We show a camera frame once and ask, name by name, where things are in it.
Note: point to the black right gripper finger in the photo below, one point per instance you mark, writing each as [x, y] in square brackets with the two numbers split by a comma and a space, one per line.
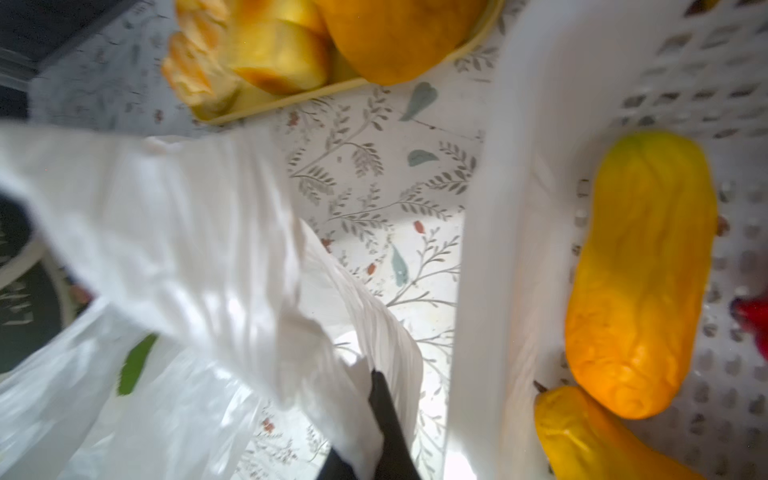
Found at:
[395, 462]

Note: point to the white plastic grocery bag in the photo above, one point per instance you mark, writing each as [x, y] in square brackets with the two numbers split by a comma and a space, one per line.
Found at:
[211, 297]

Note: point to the white plastic produce basket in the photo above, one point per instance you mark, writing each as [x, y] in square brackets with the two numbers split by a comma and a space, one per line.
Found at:
[574, 78]

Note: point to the yellow toy banana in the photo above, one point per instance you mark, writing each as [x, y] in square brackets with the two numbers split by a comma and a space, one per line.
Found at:
[583, 440]

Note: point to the yellow toy corn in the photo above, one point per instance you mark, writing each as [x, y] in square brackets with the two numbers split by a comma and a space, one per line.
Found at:
[638, 290]

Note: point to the pink toy dragon fruit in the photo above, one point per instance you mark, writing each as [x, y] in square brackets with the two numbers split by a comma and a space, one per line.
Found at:
[751, 315]

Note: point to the tray of bread rolls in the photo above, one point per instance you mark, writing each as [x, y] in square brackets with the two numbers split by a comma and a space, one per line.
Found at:
[233, 59]

